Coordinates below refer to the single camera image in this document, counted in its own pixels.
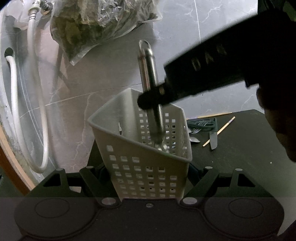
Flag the white perforated utensil basket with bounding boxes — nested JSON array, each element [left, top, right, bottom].
[[88, 88, 192, 200]]

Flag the small silver spoon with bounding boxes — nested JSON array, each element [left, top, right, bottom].
[[190, 137, 200, 143]]

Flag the black handled kitchen knife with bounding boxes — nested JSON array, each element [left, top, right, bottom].
[[209, 118, 218, 151]]

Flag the bamboo chopstick with purple band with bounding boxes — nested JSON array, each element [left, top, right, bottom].
[[203, 116, 236, 147]]

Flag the black handled scissors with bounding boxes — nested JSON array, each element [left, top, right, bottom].
[[187, 118, 218, 131]]

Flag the person's right hand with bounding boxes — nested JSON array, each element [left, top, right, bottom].
[[256, 85, 295, 162]]

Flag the silver fork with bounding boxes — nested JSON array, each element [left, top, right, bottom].
[[188, 128, 201, 135]]

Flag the plastic bag of dried leaves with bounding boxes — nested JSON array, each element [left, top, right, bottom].
[[50, 0, 163, 65]]

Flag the white flexible hose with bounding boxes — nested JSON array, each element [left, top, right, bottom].
[[4, 2, 50, 174]]

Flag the metal wall faucet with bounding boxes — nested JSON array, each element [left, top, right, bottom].
[[31, 0, 54, 15]]

